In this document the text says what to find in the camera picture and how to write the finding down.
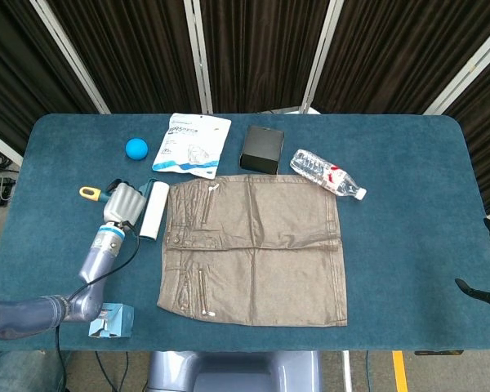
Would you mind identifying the blue jeans leg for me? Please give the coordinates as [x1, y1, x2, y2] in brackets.
[0, 349, 73, 392]

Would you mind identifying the yellow floor tape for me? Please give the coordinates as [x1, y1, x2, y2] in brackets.
[391, 350, 409, 392]

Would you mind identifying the clear plastic water bottle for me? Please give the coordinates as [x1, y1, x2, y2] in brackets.
[290, 149, 368, 201]

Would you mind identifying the light blue cardboard box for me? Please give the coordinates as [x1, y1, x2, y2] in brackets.
[87, 302, 135, 340]

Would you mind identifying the black box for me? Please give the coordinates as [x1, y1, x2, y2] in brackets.
[239, 125, 286, 176]

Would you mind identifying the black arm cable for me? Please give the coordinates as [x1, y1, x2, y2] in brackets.
[53, 222, 141, 392]

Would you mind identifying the white partition foot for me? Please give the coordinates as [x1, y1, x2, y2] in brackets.
[265, 106, 322, 115]

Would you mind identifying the grey-blue robot torso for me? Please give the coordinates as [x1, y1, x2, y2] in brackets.
[146, 350, 323, 392]

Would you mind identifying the teal lint roller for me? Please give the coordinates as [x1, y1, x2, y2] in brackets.
[78, 178, 171, 241]

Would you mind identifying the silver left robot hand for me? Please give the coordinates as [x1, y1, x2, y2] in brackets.
[101, 179, 146, 226]

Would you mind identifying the blue ball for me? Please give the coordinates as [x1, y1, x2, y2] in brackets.
[125, 138, 149, 160]

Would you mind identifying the blue table cover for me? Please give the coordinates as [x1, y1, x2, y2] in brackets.
[0, 113, 490, 353]

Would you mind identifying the brown metallic skirt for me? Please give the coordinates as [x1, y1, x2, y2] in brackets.
[156, 174, 349, 327]

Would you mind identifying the white blue mask package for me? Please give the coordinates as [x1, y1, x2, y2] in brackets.
[151, 113, 233, 180]

